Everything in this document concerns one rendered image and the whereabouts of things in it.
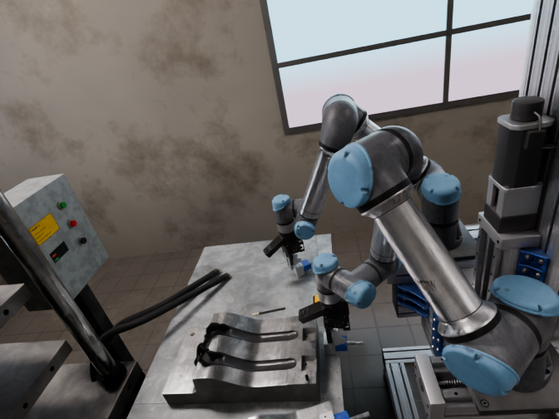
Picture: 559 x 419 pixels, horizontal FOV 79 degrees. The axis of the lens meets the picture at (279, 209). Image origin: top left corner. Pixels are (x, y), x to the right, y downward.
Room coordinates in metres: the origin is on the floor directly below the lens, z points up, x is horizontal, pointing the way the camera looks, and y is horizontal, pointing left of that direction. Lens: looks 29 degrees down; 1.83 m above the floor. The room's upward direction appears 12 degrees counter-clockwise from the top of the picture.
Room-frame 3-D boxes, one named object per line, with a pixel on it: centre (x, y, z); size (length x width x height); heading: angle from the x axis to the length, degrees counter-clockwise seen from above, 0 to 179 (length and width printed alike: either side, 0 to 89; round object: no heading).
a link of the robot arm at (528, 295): (0.47, -0.44, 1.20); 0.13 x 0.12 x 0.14; 122
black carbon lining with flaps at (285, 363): (0.78, 0.21, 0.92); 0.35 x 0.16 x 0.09; 79
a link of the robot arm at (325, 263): (0.78, -0.10, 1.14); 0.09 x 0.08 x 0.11; 32
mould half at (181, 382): (0.79, 0.22, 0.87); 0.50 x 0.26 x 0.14; 79
